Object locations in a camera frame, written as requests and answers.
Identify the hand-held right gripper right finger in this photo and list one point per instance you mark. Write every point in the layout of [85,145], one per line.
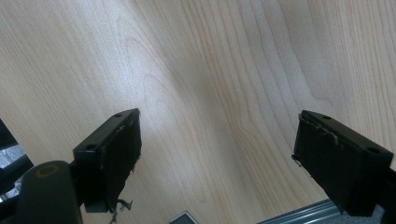
[336,161]

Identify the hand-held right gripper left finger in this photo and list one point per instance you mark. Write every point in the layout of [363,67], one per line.
[109,161]

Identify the small grey rectangular object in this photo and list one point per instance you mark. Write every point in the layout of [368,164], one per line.
[184,219]

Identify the aluminium floor rail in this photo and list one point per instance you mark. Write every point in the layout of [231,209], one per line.
[305,214]

